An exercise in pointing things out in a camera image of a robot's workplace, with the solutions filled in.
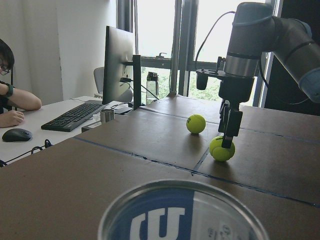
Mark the black computer monitor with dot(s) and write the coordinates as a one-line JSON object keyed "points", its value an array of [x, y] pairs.
{"points": [[118, 52]]}

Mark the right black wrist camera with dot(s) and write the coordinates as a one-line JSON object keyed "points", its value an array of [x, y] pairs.
{"points": [[202, 74]]}

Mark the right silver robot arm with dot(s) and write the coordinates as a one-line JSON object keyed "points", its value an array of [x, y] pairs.
{"points": [[255, 30]]}

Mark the black computer mouse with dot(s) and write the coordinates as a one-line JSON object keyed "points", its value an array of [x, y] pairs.
{"points": [[17, 135]]}

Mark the black keyboard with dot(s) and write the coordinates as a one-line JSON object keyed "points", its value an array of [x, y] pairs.
{"points": [[73, 118]]}

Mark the small metal cup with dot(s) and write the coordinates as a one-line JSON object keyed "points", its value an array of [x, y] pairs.
{"points": [[107, 115]]}

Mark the clear water bottle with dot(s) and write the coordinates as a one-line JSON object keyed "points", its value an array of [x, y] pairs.
{"points": [[152, 86]]}

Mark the seated person with glasses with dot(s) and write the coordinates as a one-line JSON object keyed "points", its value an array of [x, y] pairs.
{"points": [[12, 97]]}

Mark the aluminium frame post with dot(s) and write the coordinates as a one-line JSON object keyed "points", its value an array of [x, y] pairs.
{"points": [[175, 47]]}

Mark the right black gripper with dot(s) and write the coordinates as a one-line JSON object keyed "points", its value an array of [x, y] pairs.
{"points": [[233, 91]]}

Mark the yellow Wilson tennis ball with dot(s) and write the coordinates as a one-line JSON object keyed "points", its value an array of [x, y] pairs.
{"points": [[218, 152]]}

